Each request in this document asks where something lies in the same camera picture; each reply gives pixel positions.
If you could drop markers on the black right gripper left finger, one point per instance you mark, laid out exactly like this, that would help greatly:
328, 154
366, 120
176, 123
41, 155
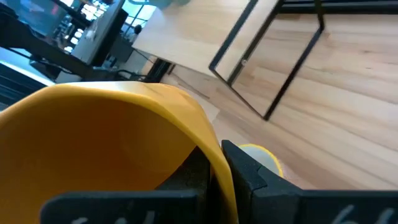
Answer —
124, 208

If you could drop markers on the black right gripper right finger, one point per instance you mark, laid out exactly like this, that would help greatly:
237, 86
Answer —
280, 205

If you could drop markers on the yellow patterned white mug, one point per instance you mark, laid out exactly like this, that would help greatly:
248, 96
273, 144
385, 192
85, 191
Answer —
262, 157

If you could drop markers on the plain yellow mug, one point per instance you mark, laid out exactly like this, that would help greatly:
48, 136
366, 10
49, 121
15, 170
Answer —
93, 140

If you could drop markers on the grey side desk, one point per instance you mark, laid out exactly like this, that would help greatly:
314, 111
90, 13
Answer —
93, 40

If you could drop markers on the black aluminium table frame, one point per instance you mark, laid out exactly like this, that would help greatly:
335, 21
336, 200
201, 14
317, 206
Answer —
158, 70

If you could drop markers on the wooden shelf with black frame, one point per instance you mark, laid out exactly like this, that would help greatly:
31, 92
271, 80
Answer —
192, 34

